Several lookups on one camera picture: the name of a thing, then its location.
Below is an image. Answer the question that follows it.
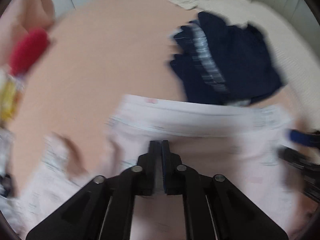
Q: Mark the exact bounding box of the cream blanket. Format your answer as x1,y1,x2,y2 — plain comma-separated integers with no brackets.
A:
168,0,319,129

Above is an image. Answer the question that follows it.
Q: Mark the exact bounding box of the red plush toy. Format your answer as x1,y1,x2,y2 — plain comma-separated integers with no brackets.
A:
9,28,50,76

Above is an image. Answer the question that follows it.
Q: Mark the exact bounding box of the grey striped white garment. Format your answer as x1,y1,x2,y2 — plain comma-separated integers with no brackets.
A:
1,128,15,198

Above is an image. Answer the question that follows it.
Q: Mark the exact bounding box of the pink cartoon print pajama garment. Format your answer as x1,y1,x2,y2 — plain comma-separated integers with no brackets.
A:
21,95,317,239

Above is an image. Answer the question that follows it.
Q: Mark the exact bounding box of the folded navy blue garment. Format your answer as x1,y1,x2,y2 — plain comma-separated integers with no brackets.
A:
170,11,283,106

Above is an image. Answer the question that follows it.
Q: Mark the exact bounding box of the grey leather bed frame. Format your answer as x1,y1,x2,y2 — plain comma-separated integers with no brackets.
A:
252,0,319,56

